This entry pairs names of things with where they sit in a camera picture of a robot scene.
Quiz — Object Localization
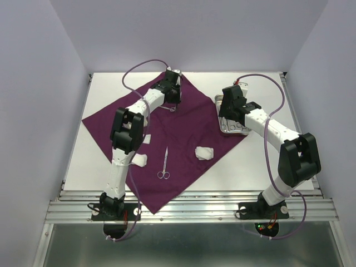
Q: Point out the white gauze pad upper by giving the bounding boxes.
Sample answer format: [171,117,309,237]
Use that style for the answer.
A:
[142,134,151,144]

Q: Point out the steel forceps ring handled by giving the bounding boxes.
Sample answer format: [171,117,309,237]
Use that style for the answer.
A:
[220,117,226,131]

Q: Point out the aluminium frame rail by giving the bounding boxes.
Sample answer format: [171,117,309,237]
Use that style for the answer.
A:
[45,190,339,224]

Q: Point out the steel scissors bottom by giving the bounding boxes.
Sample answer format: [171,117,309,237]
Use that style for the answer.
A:
[157,147,170,180]

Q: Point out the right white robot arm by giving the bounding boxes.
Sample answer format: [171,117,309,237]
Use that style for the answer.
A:
[219,85,321,217]

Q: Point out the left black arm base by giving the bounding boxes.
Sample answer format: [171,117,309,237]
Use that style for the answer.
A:
[87,193,141,221]

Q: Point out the steel scissors top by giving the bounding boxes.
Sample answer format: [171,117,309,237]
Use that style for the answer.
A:
[160,106,177,112]

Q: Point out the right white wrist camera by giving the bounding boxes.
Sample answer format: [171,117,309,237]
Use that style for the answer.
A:
[238,81,249,97]

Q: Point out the steel scissors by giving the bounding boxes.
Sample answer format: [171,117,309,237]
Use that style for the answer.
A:
[157,147,170,180]
[160,106,177,112]

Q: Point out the white gauze pad right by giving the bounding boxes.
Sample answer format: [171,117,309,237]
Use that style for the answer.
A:
[195,146,214,160]

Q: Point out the purple surgical drape cloth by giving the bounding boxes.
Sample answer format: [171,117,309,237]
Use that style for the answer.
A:
[81,70,248,215]

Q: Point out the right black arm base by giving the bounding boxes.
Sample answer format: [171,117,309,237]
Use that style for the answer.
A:
[234,193,289,220]

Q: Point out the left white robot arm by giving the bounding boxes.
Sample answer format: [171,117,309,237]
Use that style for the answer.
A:
[100,67,182,219]

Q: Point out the white gauze pad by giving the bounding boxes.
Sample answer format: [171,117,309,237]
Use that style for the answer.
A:
[142,134,151,144]
[131,154,148,167]
[195,146,214,160]

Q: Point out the stainless steel instrument tray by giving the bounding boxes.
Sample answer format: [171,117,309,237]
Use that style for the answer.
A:
[214,94,250,136]

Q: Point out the white gauze pad lower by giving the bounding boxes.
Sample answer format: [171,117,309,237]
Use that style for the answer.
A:
[131,154,148,167]

